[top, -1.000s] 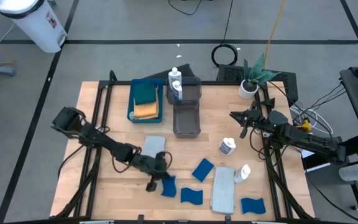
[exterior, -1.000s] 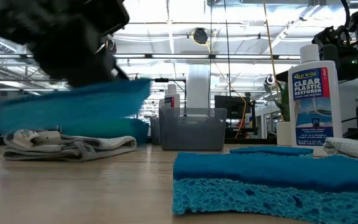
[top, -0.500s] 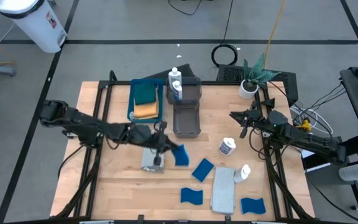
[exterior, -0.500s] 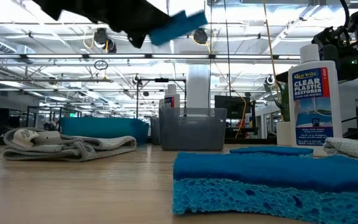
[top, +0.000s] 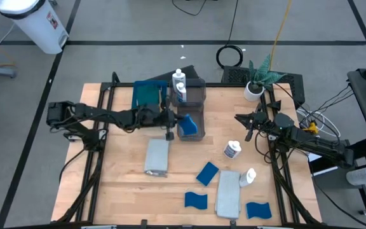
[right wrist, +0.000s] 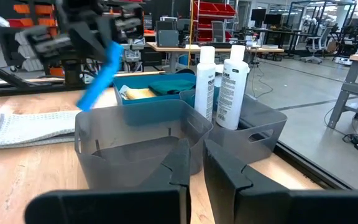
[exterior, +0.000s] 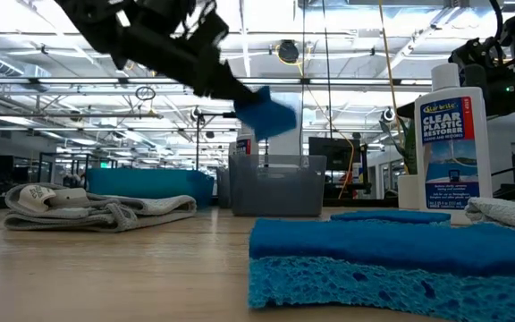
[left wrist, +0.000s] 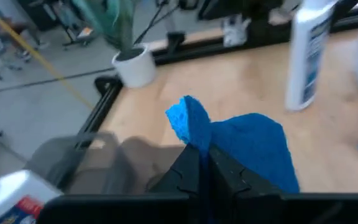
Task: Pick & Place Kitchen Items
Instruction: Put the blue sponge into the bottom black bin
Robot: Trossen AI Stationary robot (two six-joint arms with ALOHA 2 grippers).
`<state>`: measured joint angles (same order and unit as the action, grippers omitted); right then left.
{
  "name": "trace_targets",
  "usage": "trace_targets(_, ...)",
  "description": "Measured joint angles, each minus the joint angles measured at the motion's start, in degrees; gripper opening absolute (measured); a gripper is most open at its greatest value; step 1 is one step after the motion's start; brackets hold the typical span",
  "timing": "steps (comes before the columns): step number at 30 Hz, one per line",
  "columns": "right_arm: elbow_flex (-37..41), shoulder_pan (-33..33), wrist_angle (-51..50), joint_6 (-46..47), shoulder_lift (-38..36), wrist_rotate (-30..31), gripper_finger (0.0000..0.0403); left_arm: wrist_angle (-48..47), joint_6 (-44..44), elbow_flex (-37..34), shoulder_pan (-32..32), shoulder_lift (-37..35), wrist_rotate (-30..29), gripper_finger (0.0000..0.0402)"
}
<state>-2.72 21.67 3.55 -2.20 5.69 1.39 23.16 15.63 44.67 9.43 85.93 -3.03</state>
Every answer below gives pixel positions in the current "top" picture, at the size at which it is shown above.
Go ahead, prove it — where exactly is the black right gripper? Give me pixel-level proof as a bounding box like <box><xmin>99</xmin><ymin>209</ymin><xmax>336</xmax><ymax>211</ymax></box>
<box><xmin>234</xmin><ymin>111</ymin><xmax>278</xmax><ymax>142</ymax></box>

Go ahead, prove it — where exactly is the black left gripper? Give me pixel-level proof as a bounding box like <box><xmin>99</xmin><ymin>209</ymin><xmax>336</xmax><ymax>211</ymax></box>
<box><xmin>135</xmin><ymin>95</ymin><xmax>177</xmax><ymax>141</ymax></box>

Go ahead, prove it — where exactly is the blue scrub sponge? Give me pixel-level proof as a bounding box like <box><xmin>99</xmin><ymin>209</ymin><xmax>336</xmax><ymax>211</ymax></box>
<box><xmin>245</xmin><ymin>201</ymin><xmax>273</xmax><ymax>220</ymax></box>
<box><xmin>195</xmin><ymin>161</ymin><xmax>220</xmax><ymax>188</ymax></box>
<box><xmin>184</xmin><ymin>191</ymin><xmax>209</xmax><ymax>211</ymax></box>
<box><xmin>179</xmin><ymin>113</ymin><xmax>200</xmax><ymax>137</ymax></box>

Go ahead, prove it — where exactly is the white plastic restorer bottle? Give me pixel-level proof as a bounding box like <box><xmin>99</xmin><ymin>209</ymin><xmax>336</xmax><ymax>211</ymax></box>
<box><xmin>222</xmin><ymin>139</ymin><xmax>243</xmax><ymax>160</ymax></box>
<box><xmin>171</xmin><ymin>67</ymin><xmax>187</xmax><ymax>90</ymax></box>
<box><xmin>175</xmin><ymin>81</ymin><xmax>188</xmax><ymax>104</ymax></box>
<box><xmin>238</xmin><ymin>167</ymin><xmax>257</xmax><ymax>188</ymax></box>

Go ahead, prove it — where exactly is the green cloth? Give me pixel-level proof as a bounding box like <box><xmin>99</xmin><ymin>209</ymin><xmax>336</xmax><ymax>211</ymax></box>
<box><xmin>135</xmin><ymin>85</ymin><xmax>162</xmax><ymax>108</ymax></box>

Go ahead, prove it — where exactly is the white waffle weave towel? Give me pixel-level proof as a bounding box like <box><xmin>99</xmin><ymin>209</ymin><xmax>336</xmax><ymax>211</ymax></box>
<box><xmin>143</xmin><ymin>138</ymin><xmax>171</xmax><ymax>178</ymax></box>
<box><xmin>213</xmin><ymin>169</ymin><xmax>242</xmax><ymax>221</ymax></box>

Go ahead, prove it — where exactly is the grey translucent plastic bin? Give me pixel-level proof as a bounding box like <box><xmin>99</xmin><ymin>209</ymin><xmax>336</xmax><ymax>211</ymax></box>
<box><xmin>169</xmin><ymin>77</ymin><xmax>207</xmax><ymax>108</ymax></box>
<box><xmin>175</xmin><ymin>104</ymin><xmax>207</xmax><ymax>142</ymax></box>

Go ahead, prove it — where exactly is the white plant pot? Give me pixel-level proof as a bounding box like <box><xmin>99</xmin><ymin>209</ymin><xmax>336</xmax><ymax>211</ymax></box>
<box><xmin>243</xmin><ymin>81</ymin><xmax>266</xmax><ymax>102</ymax></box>

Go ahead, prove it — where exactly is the teal plastic bin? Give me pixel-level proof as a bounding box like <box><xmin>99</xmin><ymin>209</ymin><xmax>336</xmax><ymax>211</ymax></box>
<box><xmin>131</xmin><ymin>80</ymin><xmax>168</xmax><ymax>111</ymax></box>

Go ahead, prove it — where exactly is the green snake plant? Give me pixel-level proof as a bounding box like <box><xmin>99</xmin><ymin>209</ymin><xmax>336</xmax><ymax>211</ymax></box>
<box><xmin>247</xmin><ymin>53</ymin><xmax>288</xmax><ymax>93</ymax></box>

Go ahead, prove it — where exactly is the black perforated metal case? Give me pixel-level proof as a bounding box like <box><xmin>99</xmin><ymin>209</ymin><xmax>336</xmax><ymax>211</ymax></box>
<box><xmin>220</xmin><ymin>65</ymin><xmax>306</xmax><ymax>111</ymax></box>

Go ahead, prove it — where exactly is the translucent plastic jug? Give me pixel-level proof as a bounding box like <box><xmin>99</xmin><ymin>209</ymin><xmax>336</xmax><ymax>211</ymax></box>
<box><xmin>345</xmin><ymin>167</ymin><xmax>366</xmax><ymax>186</ymax></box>

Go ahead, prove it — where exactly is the white step trash can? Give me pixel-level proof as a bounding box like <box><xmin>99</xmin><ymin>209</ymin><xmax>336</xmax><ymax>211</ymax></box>
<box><xmin>0</xmin><ymin>0</ymin><xmax>71</xmax><ymax>55</ymax></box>

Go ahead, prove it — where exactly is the black aluminium table frame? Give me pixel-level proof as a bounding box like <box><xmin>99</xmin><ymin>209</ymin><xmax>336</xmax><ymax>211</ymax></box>
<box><xmin>54</xmin><ymin>71</ymin><xmax>323</xmax><ymax>229</ymax></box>

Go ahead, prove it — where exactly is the yellow cable connector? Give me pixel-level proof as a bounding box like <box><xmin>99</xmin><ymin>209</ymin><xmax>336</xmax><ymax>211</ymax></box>
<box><xmin>302</xmin><ymin>121</ymin><xmax>319</xmax><ymax>134</ymax></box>

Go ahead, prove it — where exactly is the coiled black floor cable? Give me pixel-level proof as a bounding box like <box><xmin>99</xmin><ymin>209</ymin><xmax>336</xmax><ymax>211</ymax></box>
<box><xmin>215</xmin><ymin>0</ymin><xmax>245</xmax><ymax>69</ymax></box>

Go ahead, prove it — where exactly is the white cable loop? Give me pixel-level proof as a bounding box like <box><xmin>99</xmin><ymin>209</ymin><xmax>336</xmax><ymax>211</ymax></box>
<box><xmin>295</xmin><ymin>107</ymin><xmax>342</xmax><ymax>138</ymax></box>

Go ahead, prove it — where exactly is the yellow hanging cable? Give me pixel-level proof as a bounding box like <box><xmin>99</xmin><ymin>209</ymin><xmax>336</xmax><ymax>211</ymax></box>
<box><xmin>267</xmin><ymin>0</ymin><xmax>294</xmax><ymax>64</ymax></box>

